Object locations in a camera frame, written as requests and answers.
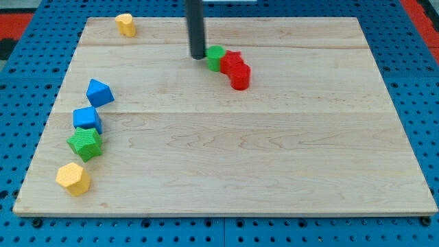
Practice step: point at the red star block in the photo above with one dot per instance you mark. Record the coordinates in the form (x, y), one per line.
(230, 60)

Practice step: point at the green star block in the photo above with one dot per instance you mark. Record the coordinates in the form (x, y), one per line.
(86, 143)

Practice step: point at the red cylinder block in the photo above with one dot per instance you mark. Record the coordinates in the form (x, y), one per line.
(240, 77)

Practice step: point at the green cylinder block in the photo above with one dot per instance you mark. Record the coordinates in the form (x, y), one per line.
(214, 55)

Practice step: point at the light wooden board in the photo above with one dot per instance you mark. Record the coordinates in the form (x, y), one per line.
(315, 135)

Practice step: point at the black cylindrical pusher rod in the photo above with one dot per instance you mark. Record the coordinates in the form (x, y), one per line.
(195, 28)

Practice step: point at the blue triangle block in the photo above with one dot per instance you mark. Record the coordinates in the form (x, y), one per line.
(99, 93)

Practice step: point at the blue cube block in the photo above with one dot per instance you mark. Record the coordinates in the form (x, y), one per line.
(87, 118)

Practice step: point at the yellow heart block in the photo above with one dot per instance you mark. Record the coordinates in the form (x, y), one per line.
(125, 25)

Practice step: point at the yellow hexagon block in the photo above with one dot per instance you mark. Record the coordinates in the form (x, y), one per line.
(74, 179)

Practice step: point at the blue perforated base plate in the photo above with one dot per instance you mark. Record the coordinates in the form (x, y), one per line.
(33, 73)

